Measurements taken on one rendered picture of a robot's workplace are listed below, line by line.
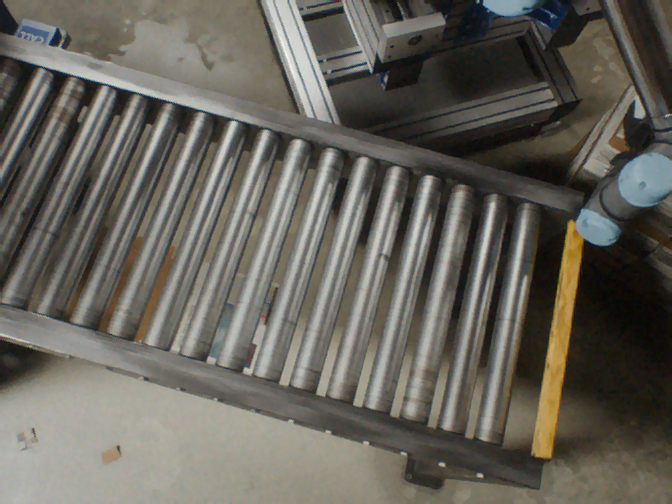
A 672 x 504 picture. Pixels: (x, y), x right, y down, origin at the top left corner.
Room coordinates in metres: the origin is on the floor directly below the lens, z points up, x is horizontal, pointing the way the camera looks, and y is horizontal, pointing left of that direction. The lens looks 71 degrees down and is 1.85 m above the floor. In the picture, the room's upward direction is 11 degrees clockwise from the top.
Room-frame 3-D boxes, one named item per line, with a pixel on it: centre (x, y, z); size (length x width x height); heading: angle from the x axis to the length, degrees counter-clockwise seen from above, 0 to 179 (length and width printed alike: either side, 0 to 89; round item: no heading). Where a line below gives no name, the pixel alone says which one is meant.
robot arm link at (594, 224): (0.51, -0.46, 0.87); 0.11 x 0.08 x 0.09; 156
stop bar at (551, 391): (0.29, -0.41, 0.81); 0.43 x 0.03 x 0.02; 176
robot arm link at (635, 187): (0.52, -0.47, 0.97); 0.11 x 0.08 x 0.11; 141
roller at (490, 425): (0.31, -0.33, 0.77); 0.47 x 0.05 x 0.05; 176
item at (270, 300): (0.37, 0.28, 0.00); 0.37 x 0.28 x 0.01; 86
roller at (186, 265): (0.36, 0.25, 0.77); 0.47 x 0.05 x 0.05; 176
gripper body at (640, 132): (0.66, -0.52, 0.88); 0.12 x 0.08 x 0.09; 156
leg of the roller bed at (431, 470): (0.06, -0.37, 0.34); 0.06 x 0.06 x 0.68; 86
